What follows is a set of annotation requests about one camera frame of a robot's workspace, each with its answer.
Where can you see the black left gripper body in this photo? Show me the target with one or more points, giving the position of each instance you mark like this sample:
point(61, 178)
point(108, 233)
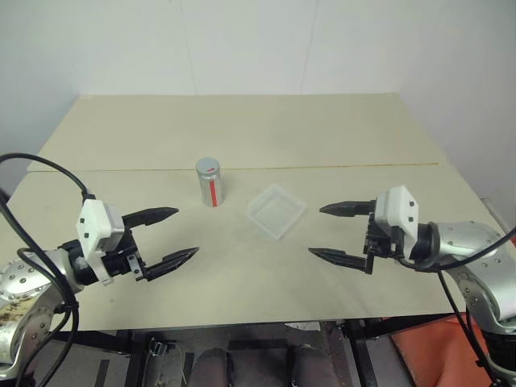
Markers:
point(119, 260)

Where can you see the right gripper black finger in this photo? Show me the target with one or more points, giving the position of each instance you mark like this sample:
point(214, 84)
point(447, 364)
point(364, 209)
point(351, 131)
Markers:
point(346, 209)
point(342, 260)

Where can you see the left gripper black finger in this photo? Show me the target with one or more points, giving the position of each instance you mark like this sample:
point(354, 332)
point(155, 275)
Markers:
point(171, 263)
point(155, 215)

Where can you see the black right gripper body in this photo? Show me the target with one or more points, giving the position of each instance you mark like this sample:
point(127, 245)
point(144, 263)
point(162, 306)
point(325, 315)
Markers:
point(383, 242)

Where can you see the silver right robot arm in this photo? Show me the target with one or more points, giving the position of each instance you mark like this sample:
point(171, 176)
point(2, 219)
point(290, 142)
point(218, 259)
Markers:
point(463, 238)

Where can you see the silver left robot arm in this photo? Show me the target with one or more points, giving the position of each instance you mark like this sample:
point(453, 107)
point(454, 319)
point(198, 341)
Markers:
point(25, 279)

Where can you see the silver red can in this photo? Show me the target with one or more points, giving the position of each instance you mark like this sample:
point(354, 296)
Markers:
point(210, 191)

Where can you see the clear square plastic container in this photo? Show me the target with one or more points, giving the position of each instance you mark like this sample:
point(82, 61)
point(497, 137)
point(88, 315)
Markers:
point(278, 211)

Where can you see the grey padded object with buckle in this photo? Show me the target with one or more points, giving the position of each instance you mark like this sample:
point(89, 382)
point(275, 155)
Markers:
point(163, 367)

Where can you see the dark grey rounded shape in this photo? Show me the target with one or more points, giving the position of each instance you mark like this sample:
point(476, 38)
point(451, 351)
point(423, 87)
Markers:
point(211, 369)

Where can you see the orange red plastic object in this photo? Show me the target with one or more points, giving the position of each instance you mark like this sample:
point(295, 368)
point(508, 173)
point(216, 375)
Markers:
point(435, 350)

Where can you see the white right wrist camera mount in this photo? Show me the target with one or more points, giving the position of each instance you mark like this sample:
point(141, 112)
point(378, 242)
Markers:
point(397, 209)

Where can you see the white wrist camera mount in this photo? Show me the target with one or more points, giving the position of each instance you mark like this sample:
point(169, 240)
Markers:
point(397, 209)
point(92, 221)

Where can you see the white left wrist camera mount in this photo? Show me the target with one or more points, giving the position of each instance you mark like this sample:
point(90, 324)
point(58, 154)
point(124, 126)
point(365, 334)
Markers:
point(92, 221)

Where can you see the black metal table frame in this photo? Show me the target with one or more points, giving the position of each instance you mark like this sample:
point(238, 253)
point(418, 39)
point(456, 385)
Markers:
point(360, 350)

